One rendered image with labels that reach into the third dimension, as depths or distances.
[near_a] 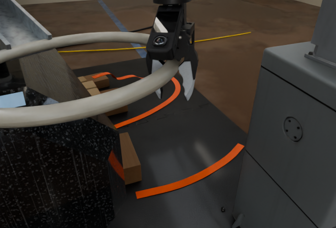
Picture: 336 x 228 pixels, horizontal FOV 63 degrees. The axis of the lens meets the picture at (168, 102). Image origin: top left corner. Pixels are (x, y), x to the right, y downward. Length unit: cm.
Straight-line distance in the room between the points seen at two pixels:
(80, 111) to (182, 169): 125
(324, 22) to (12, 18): 93
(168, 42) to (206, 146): 137
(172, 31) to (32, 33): 56
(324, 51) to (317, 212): 46
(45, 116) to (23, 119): 3
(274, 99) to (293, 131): 12
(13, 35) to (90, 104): 55
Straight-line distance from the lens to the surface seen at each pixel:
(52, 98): 85
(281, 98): 92
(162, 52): 45
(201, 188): 154
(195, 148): 176
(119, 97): 43
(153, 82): 47
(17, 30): 96
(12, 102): 82
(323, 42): 89
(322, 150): 86
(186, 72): 55
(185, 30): 53
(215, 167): 165
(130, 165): 149
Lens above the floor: 116
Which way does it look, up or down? 31 degrees down
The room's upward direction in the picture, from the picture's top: straight up
